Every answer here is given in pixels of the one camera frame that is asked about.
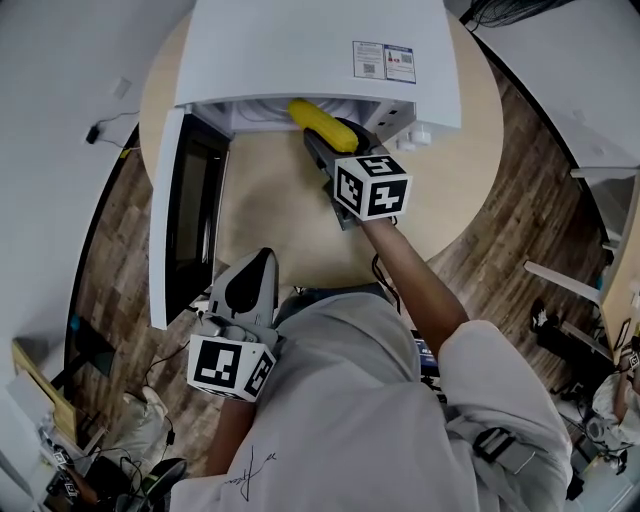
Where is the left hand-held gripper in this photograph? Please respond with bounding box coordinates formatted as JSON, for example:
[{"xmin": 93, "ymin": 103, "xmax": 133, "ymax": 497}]
[{"xmin": 187, "ymin": 247, "xmax": 287, "ymax": 404}]

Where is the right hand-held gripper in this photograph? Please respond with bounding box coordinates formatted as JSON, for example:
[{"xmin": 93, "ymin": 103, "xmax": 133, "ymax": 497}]
[{"xmin": 302, "ymin": 117, "xmax": 414, "ymax": 233}]

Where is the yellow corn cob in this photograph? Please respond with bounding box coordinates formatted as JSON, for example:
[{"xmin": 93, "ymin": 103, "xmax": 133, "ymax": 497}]
[{"xmin": 287, "ymin": 98, "xmax": 359, "ymax": 152}]

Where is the white microwave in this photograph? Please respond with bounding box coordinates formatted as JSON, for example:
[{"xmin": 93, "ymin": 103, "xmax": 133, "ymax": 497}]
[{"xmin": 148, "ymin": 0, "xmax": 464, "ymax": 331}]

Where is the person's left forearm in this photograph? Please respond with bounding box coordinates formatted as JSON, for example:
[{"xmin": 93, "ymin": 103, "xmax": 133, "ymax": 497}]
[{"xmin": 204, "ymin": 398, "xmax": 257, "ymax": 476}]

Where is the person's right forearm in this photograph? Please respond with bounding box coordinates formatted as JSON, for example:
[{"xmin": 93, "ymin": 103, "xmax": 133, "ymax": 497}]
[{"xmin": 360, "ymin": 217, "xmax": 470, "ymax": 359}]

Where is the round light wooden table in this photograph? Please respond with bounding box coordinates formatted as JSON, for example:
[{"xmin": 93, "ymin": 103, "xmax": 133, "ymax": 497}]
[{"xmin": 138, "ymin": 9, "xmax": 505, "ymax": 290}]

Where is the person's white t-shirt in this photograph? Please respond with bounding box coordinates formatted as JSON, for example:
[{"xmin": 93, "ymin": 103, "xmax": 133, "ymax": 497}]
[{"xmin": 169, "ymin": 292, "xmax": 576, "ymax": 512}]

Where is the black low stand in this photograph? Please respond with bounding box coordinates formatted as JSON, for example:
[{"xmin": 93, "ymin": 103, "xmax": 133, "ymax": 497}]
[{"xmin": 49, "ymin": 314, "xmax": 119, "ymax": 391}]

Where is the black helmet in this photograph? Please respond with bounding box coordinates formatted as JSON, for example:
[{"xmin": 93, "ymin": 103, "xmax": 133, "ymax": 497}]
[{"xmin": 142, "ymin": 457, "xmax": 189, "ymax": 501}]

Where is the black standing fan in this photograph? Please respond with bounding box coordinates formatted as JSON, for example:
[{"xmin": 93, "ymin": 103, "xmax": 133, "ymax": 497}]
[{"xmin": 459, "ymin": 0, "xmax": 546, "ymax": 34}]

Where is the light wooden board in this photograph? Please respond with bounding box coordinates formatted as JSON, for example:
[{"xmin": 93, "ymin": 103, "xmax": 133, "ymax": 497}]
[{"xmin": 12, "ymin": 339, "xmax": 77, "ymax": 446}]

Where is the wooden desk with white legs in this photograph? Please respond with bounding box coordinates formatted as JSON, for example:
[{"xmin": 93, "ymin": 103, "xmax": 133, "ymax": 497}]
[{"xmin": 523, "ymin": 164, "xmax": 640, "ymax": 361}]

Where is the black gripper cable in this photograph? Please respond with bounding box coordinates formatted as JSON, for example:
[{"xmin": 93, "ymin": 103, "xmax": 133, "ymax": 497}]
[{"xmin": 371, "ymin": 252, "xmax": 403, "ymax": 316}]

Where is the thin black adapter cable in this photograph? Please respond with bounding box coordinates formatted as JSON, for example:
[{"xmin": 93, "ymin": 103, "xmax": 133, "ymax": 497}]
[{"xmin": 97, "ymin": 109, "xmax": 141, "ymax": 151}]

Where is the grey shoulder strap with buckle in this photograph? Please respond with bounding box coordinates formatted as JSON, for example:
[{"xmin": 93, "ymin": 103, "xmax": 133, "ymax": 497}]
[{"xmin": 447, "ymin": 414, "xmax": 539, "ymax": 474}]

